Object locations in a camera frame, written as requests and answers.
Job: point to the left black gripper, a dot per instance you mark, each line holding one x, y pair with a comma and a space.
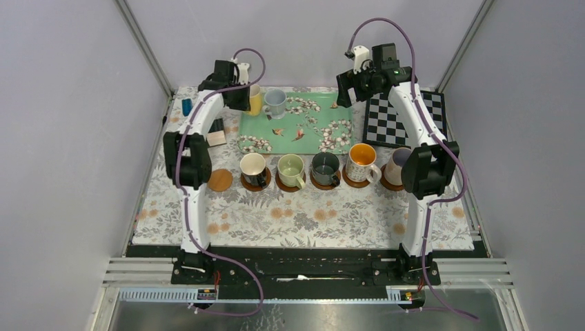
243, 103

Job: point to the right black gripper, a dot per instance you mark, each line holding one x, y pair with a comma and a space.
348, 80

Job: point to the yellow mug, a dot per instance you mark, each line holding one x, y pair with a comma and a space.
255, 101

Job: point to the black white chessboard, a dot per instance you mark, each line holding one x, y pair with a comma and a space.
382, 126

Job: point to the light blue mug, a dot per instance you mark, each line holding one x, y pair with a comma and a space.
275, 104

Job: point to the patterned mug orange inside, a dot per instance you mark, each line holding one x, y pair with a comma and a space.
361, 166

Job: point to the black mug white inside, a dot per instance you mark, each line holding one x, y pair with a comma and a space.
252, 164

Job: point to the pink mug purple inside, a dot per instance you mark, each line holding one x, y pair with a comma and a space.
393, 169

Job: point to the dark green mug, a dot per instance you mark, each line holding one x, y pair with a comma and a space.
324, 168

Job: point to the small light wooden coaster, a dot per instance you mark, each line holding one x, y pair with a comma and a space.
220, 180

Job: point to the brown wooden coaster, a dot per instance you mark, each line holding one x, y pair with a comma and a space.
283, 186
257, 182
320, 186
354, 184
387, 184

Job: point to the pale green mug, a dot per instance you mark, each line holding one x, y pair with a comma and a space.
291, 171

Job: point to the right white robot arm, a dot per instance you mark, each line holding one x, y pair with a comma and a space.
430, 166

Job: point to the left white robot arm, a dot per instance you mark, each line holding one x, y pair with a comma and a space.
187, 159

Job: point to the blue block on stand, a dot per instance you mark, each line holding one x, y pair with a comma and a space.
186, 106

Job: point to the light wooden block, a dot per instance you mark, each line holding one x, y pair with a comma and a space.
217, 138

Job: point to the green serving tray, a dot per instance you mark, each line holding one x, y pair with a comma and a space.
312, 123

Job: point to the floral tablecloth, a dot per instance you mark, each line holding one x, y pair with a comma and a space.
344, 217

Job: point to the dark base plate with blocks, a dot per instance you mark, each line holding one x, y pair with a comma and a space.
217, 128

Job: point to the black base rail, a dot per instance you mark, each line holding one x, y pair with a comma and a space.
284, 273

